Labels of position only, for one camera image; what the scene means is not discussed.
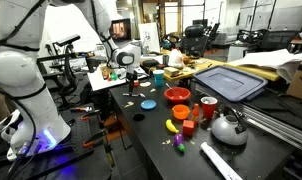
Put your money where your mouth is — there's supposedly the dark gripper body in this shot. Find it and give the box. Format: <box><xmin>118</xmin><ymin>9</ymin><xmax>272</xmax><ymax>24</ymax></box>
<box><xmin>125</xmin><ymin>69</ymin><xmax>139</xmax><ymax>84</ymax></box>

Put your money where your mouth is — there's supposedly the grey metal spoon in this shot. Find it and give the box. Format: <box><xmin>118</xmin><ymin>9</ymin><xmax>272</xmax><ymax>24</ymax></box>
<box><xmin>122</xmin><ymin>92</ymin><xmax>147</xmax><ymax>99</ymax></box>

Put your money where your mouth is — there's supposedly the blue plate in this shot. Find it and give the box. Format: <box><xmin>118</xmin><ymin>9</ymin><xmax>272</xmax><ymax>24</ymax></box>
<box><xmin>140</xmin><ymin>99</ymin><xmax>158</xmax><ymax>111</ymax></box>

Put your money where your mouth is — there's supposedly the teal cup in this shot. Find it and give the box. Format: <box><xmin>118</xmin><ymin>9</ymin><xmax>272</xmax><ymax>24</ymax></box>
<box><xmin>152</xmin><ymin>69</ymin><xmax>166</xmax><ymax>88</ymax></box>

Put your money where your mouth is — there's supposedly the white sketch board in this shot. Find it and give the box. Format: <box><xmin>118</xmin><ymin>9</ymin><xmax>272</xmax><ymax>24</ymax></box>
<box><xmin>138</xmin><ymin>22</ymin><xmax>161</xmax><ymax>54</ymax></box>

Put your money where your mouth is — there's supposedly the red bowl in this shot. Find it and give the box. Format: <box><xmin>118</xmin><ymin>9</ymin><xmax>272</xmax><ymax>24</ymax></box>
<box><xmin>163</xmin><ymin>86</ymin><xmax>192</xmax><ymax>104</ymax></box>

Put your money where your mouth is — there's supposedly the white plastic bag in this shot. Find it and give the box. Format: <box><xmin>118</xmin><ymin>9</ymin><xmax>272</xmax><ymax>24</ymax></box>
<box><xmin>167</xmin><ymin>48</ymin><xmax>185</xmax><ymax>69</ymax></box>

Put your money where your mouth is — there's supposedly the orange cup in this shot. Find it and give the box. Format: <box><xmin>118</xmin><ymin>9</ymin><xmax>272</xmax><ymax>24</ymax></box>
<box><xmin>171</xmin><ymin>104</ymin><xmax>191</xmax><ymax>121</ymax></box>

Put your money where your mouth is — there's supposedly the yellow toy banana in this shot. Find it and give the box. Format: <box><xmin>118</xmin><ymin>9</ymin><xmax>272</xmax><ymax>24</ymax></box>
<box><xmin>165</xmin><ymin>118</ymin><xmax>180</xmax><ymax>135</ymax></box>

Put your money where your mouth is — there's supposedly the orange toy bottle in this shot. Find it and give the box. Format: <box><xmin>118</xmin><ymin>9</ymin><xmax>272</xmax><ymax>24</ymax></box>
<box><xmin>191</xmin><ymin>103</ymin><xmax>201</xmax><ymax>126</ymax></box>

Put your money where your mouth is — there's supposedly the orange cube block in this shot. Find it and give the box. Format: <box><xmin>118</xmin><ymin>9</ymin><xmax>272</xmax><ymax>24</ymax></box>
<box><xmin>182</xmin><ymin>119</ymin><xmax>196</xmax><ymax>137</ymax></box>

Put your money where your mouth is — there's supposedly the purple toy eggplant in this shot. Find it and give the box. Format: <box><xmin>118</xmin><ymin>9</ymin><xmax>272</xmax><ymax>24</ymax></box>
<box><xmin>173</xmin><ymin>133</ymin><xmax>186</xmax><ymax>153</ymax></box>

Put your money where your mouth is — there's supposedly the black office chair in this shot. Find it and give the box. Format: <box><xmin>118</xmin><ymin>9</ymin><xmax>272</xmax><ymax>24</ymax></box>
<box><xmin>180</xmin><ymin>23</ymin><xmax>209</xmax><ymax>59</ymax></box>

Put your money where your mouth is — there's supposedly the red plastic cup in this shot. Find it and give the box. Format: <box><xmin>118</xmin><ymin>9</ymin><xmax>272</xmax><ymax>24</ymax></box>
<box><xmin>200</xmin><ymin>96</ymin><xmax>219</xmax><ymax>120</ymax></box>

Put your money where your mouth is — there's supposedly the blue bin lid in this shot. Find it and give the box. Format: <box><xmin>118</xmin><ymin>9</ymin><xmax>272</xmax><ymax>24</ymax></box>
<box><xmin>192</xmin><ymin>65</ymin><xmax>269</xmax><ymax>103</ymax></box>

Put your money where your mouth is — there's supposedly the white tube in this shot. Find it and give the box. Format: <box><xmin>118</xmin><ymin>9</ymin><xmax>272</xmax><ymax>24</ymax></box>
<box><xmin>200</xmin><ymin>141</ymin><xmax>244</xmax><ymax>180</ymax></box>

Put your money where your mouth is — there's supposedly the yellow wooden table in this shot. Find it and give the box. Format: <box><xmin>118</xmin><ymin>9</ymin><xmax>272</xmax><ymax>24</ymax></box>
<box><xmin>160</xmin><ymin>49</ymin><xmax>282</xmax><ymax>83</ymax></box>

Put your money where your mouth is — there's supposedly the white paper pile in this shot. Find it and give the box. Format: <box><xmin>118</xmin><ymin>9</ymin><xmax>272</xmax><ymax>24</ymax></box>
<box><xmin>228</xmin><ymin>48</ymin><xmax>302</xmax><ymax>84</ymax></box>

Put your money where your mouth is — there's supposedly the brown cardboard box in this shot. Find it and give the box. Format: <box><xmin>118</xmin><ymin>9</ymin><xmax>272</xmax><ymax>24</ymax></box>
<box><xmin>285</xmin><ymin>64</ymin><xmax>302</xmax><ymax>103</ymax></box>

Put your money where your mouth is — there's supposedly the black orange-handled clamp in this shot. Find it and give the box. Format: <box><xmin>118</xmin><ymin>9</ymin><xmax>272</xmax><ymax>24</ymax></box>
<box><xmin>82</xmin><ymin>129</ymin><xmax>107</xmax><ymax>148</ymax></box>
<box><xmin>80</xmin><ymin>109</ymin><xmax>102</xmax><ymax>121</ymax></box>

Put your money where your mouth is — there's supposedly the silver-headed orange-handled clamp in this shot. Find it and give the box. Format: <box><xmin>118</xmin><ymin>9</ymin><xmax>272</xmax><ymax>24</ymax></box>
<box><xmin>70</xmin><ymin>106</ymin><xmax>94</xmax><ymax>114</ymax></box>

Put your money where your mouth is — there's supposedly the black camera on stand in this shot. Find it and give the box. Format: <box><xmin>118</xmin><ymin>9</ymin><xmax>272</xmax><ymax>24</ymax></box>
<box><xmin>54</xmin><ymin>34</ymin><xmax>81</xmax><ymax>48</ymax></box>

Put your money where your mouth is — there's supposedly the aluminium rail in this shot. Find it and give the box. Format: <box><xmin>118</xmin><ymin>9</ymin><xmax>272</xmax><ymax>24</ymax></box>
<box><xmin>240</xmin><ymin>103</ymin><xmax>302</xmax><ymax>154</ymax></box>

